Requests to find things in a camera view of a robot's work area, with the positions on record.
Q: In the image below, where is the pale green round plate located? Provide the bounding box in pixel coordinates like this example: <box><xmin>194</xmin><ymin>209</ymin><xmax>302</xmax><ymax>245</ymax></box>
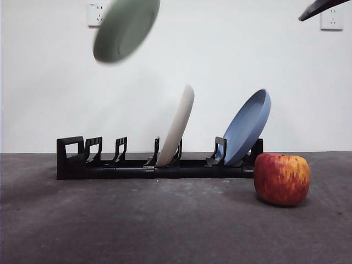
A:
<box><xmin>92</xmin><ymin>0</ymin><xmax>161</xmax><ymax>67</ymax></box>

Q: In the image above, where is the black plastic plate rack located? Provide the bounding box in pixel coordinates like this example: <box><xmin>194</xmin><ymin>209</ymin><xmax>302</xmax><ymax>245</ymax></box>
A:
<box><xmin>57</xmin><ymin>136</ymin><xmax>264</xmax><ymax>180</ymax></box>

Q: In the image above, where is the white wall socket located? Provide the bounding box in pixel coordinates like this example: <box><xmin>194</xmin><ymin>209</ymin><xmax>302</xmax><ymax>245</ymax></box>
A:
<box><xmin>320</xmin><ymin>7</ymin><xmax>344</xmax><ymax>31</ymax></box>
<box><xmin>87</xmin><ymin>3</ymin><xmax>111</xmax><ymax>28</ymax></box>

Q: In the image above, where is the red yellow apple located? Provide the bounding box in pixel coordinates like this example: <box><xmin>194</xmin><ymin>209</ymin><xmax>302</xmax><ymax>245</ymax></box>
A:
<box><xmin>253</xmin><ymin>153</ymin><xmax>311</xmax><ymax>207</ymax></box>

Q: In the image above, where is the blue round plate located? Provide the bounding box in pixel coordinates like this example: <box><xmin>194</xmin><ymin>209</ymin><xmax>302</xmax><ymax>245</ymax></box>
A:
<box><xmin>223</xmin><ymin>88</ymin><xmax>272</xmax><ymax>167</ymax></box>

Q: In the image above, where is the cream white round plate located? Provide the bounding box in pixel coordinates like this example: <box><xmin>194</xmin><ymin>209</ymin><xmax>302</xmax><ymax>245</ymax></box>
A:
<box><xmin>155</xmin><ymin>84</ymin><xmax>195</xmax><ymax>167</ymax></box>

